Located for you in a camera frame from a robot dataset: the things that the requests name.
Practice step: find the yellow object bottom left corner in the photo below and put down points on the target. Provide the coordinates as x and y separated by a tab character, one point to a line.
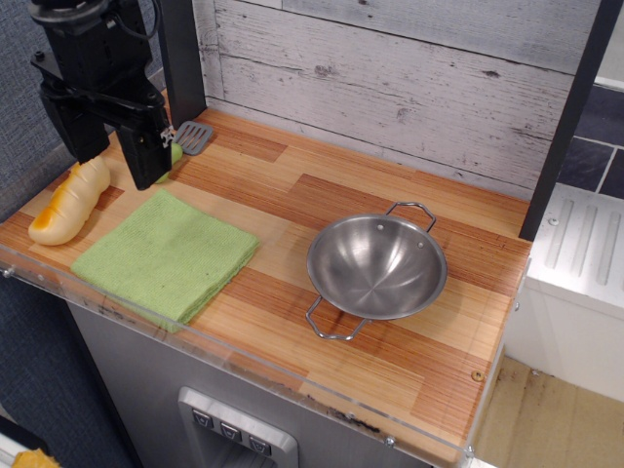
34	459

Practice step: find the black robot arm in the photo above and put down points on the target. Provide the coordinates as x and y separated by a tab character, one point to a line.
94	77

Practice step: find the white toy sink unit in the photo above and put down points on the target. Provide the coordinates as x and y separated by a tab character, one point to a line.
568	320

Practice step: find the yellow toy bread loaf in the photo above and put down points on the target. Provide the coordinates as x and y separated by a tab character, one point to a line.
71	204

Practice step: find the clear acrylic front guard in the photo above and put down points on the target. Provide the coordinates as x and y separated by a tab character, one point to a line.
143	367

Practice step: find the green handled grey toy spatula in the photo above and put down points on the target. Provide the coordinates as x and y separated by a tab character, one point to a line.
190	138

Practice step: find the green folded cloth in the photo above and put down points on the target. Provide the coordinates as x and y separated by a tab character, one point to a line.
167	260

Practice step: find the silver metal bowl with handles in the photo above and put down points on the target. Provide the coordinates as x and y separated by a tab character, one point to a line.
377	267

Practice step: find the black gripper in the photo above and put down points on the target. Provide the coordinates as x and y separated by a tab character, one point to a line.
94	76

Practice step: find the grey toy fridge dispenser panel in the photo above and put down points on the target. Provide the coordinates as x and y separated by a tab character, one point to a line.
222	436

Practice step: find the black right vertical post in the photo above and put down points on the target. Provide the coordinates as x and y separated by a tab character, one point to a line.
580	90

